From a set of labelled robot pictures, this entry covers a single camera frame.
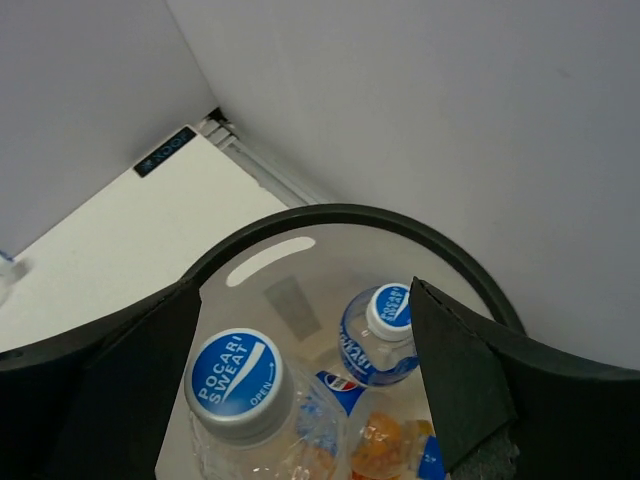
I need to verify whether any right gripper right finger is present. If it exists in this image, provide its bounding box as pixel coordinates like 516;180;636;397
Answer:
410;279;639;479

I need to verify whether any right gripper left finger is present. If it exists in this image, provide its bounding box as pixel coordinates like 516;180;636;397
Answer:
1;281;201;479

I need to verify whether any orange juice bottle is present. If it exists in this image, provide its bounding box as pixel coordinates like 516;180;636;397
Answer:
349;411;435;479

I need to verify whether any clear bottle back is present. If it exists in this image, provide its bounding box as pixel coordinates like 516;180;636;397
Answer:
183;328;351;479

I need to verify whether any small blue-label water bottle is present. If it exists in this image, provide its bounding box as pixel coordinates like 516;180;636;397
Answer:
0;251;29;303

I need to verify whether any white bin with black rim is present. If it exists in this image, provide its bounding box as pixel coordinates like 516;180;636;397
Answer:
156;205;521;479

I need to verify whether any right black logo sticker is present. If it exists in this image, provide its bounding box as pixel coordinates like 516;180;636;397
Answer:
133;126;197;178

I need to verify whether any aluminium table frame rail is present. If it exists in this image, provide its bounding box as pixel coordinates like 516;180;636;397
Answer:
196;107;334;208

